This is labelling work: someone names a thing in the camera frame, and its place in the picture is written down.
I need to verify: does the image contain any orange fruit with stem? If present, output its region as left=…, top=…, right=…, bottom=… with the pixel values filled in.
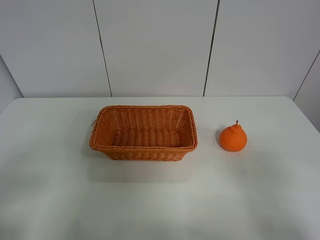
left=219, top=120, right=248, bottom=152

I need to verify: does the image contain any orange wicker basket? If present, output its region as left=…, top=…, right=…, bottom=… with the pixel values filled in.
left=89, top=105, right=198, bottom=162

